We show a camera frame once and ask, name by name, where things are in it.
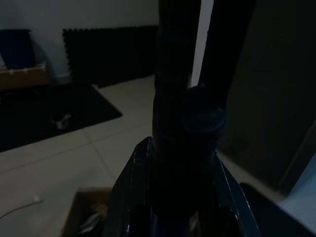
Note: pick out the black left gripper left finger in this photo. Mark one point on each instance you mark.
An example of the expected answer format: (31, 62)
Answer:
(128, 187)

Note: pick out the dark flat-topped furniture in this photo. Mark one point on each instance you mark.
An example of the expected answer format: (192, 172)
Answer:
(279, 217)

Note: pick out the brown wooden crate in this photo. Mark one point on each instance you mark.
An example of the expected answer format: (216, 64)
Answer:
(22, 77)

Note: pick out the black floor mat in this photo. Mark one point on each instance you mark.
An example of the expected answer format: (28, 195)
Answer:
(37, 116)

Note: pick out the open cardboard box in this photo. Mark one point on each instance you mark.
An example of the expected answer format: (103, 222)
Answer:
(84, 212)

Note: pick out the black foam puzzle mat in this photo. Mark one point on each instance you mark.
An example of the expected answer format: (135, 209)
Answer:
(108, 54)

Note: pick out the crumpled white paper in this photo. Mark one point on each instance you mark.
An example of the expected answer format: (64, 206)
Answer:
(60, 122)

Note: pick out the dark cabinet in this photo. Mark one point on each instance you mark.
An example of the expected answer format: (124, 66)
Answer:
(271, 86)

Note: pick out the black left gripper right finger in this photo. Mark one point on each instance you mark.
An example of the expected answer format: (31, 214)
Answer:
(232, 205)

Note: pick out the black round-ended pole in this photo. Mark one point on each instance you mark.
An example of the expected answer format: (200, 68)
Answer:
(205, 121)

